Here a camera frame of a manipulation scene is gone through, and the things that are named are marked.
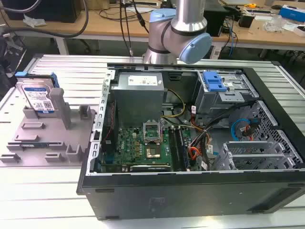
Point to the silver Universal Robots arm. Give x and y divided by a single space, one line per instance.
177 31

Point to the silver disk bay cage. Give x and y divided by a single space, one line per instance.
252 157

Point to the hard disk in blue carrier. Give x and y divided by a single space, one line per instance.
38 95

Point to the grey power supply unit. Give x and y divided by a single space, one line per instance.
139 97

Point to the green motherboard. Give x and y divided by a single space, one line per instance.
135 148

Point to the CPU socket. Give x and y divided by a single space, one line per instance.
155 152

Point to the blue drive bay latch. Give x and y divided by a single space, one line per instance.
213 81

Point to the silver optical drive cage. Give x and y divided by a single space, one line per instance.
224 93

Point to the black open PC case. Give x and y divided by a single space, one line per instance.
181 190

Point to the wooden desk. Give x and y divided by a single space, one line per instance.
133 23

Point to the grey parts rack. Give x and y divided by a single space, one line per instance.
47 133

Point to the black computer tower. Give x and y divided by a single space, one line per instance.
214 19

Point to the RAM stick on rack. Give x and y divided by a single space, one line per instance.
33 144

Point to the black device with holes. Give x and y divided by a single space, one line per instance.
10 59

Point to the blue cardboard box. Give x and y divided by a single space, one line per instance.
291 12

